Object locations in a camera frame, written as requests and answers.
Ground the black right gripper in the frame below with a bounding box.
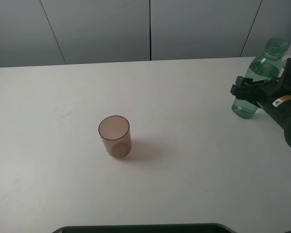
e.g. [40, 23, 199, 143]
[230, 76, 291, 114]

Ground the green transparent water bottle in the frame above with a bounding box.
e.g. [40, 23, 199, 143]
[231, 37, 289, 119]

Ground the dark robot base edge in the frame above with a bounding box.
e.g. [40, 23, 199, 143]
[54, 223, 235, 233]

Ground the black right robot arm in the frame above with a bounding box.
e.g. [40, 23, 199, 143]
[230, 58, 291, 147]

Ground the pink translucent plastic cup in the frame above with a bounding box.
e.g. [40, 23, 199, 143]
[98, 115, 132, 158]

